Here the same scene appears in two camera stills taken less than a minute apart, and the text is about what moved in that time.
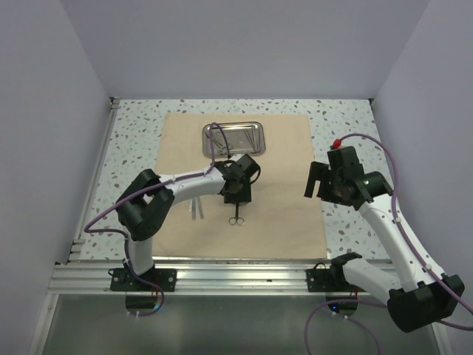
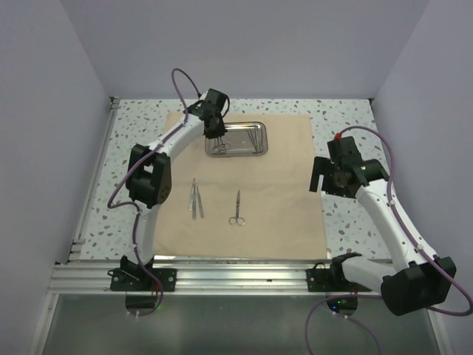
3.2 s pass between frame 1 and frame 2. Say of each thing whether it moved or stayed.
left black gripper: moved
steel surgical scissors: stayed
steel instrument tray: stayed
